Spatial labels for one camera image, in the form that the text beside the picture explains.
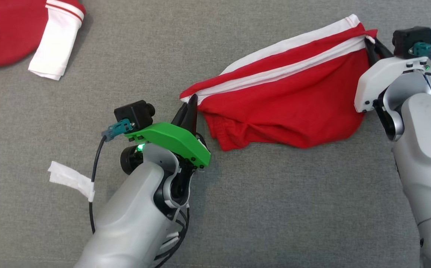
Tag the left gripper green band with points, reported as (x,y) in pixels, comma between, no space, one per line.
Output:
(170,137)

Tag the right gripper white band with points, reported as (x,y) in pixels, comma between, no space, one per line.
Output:
(379,76)

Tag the red shorts with white stripes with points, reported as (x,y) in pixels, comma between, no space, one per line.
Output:
(293,104)

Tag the red shirt with white sleeves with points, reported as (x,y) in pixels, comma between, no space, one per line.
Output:
(7,33)

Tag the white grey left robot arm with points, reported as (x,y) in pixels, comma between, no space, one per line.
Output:
(133,216)

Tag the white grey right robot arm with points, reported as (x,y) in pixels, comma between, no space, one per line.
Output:
(423,149)

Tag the grey fabric sofa seat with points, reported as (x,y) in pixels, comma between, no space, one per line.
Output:
(274,208)

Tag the white tape strip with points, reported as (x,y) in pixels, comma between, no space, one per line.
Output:
(70,178)

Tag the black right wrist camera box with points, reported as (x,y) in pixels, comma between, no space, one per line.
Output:
(408,37)

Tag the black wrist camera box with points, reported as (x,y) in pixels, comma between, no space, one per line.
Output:
(408,37)
(133,113)

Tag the teal right camera connector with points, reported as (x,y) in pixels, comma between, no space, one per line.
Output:
(423,50)

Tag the teal camera connector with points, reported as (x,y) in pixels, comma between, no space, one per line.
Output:
(423,50)
(116,129)

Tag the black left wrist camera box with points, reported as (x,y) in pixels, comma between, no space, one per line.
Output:
(133,113)

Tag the teal left camera connector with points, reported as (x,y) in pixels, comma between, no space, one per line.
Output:
(116,129)

